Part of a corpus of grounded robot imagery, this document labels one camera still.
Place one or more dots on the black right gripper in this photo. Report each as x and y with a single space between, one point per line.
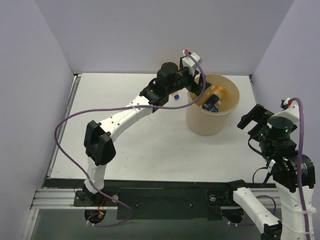
253 118

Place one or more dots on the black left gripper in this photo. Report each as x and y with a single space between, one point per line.
197 85

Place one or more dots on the orange bottle with blue label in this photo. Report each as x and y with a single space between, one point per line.
215 96

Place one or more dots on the blue label water bottle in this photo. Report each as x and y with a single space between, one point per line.
210 108

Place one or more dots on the tan round bin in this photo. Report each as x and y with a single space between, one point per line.
208 122

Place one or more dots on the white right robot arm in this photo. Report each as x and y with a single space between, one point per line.
291 170

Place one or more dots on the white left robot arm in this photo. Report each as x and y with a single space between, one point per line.
100 136

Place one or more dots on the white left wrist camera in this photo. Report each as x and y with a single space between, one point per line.
191 61

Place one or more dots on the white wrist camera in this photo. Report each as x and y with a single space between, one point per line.
191 61
292 109

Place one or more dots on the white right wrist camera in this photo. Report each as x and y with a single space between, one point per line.
292 109

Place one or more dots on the black mounting rail plate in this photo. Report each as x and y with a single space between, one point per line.
159 200

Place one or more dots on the aluminium frame rail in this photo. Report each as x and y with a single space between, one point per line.
51 198

